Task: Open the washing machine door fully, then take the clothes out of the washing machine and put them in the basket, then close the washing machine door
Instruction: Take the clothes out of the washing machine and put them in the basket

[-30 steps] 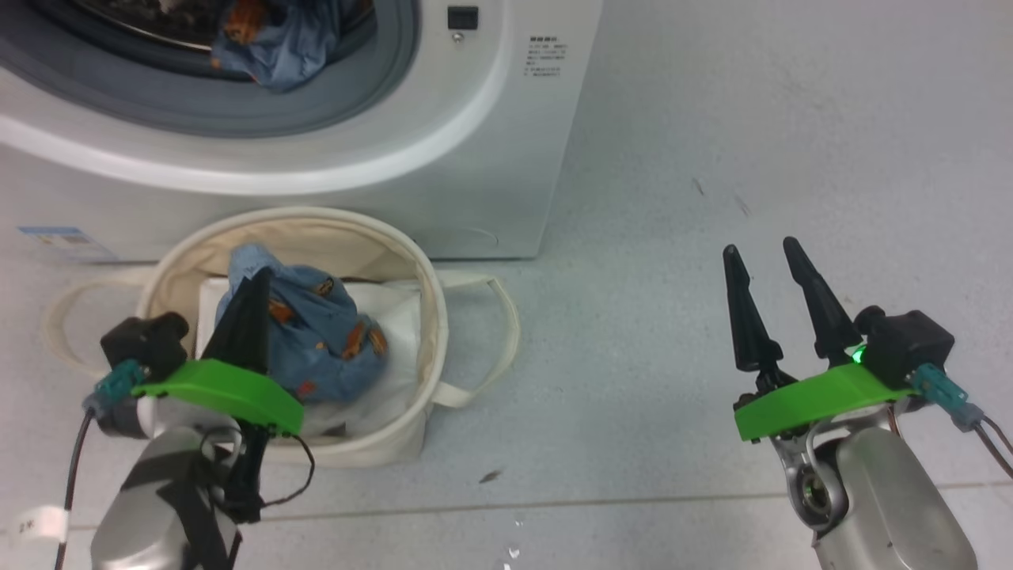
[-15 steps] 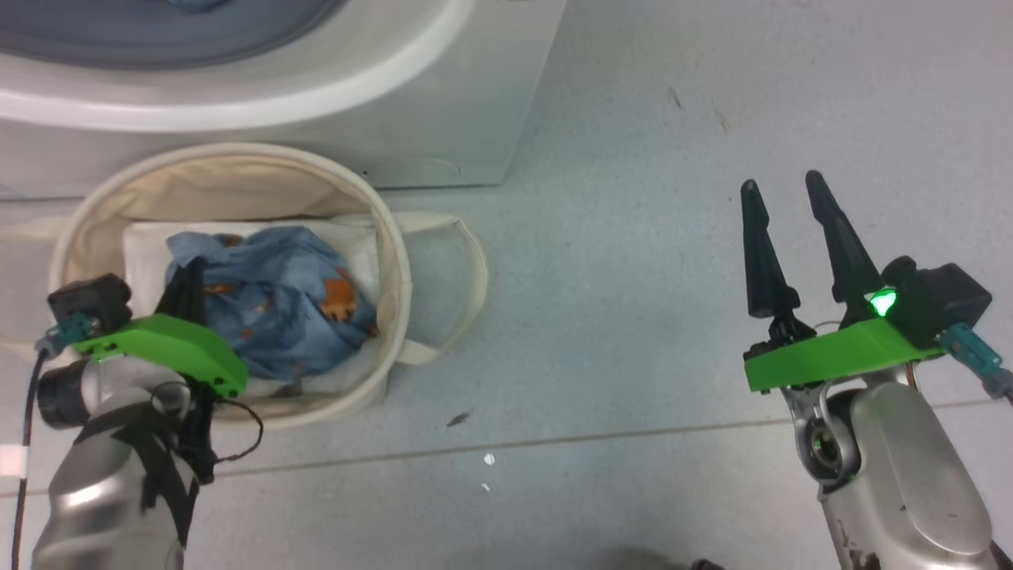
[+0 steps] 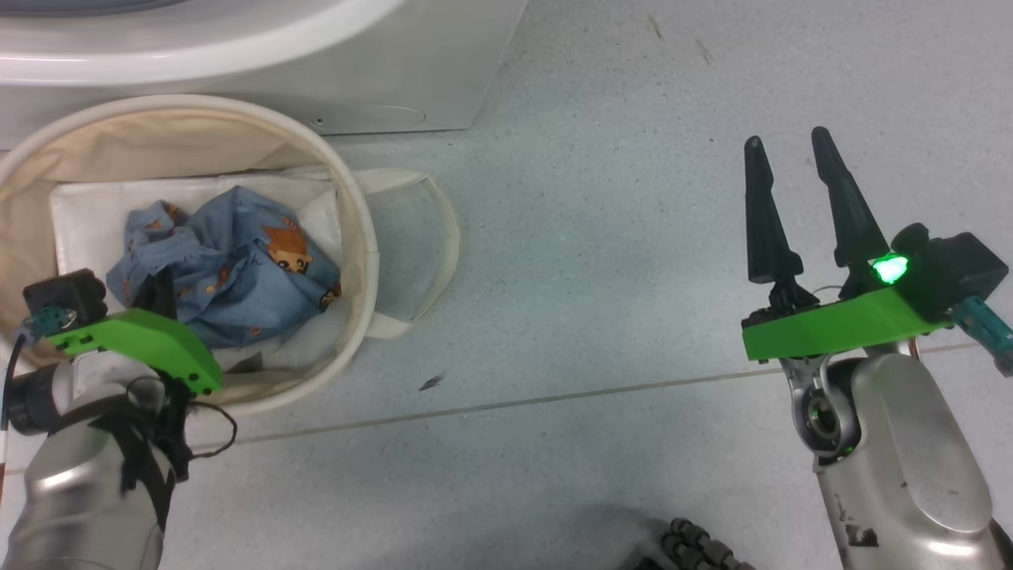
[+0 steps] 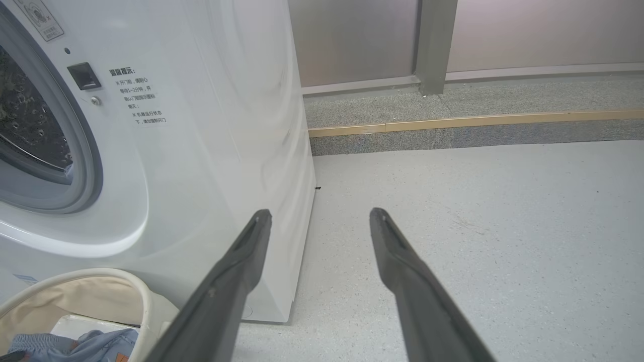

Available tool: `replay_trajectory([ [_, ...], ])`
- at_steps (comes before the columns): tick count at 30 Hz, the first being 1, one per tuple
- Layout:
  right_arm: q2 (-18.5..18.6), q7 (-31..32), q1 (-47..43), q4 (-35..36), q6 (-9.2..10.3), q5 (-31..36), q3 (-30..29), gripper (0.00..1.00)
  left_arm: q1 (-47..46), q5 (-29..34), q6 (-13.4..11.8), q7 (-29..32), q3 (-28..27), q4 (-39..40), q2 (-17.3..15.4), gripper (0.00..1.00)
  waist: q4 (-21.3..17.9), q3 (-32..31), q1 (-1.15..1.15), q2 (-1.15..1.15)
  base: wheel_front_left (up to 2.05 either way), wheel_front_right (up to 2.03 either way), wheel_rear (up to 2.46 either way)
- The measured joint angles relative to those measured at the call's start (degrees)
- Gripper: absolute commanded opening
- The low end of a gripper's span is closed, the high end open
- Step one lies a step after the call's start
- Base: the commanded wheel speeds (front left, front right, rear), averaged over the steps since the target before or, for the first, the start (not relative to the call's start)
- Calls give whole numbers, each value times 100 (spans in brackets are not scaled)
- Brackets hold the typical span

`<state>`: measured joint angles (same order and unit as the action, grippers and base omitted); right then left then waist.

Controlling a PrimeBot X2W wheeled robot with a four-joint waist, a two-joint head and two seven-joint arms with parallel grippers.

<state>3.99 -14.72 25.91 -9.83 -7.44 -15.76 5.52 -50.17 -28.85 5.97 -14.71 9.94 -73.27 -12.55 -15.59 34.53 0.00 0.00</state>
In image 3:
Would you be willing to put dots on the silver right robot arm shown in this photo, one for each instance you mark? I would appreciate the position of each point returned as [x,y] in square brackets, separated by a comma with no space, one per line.
[910,459]

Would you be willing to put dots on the white front-load washing machine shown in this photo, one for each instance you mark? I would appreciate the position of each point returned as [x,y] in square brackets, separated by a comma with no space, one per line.
[443,71]

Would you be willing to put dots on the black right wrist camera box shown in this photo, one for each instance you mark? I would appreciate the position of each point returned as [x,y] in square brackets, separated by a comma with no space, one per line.
[954,265]

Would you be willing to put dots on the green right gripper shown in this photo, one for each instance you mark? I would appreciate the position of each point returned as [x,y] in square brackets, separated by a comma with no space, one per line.
[847,324]

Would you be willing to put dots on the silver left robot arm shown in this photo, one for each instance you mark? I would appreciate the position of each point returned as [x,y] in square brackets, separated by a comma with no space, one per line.
[79,491]

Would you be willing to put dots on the blue cartoon print garment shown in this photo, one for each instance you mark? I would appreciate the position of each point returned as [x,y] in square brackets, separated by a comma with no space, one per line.
[237,261]

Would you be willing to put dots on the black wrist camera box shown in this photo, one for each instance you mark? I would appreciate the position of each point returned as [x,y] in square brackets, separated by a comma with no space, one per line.
[954,265]
[67,291]

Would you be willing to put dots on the round drain filter cover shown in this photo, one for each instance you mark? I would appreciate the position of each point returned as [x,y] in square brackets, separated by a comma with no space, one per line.
[372,119]

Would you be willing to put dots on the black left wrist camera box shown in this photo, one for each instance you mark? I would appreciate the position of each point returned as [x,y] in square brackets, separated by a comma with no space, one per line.
[67,291]

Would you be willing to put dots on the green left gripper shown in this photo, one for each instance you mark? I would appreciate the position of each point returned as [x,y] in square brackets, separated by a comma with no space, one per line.
[150,340]

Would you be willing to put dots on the cream fabric laundry basket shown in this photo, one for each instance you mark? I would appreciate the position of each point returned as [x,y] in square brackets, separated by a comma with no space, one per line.
[79,134]

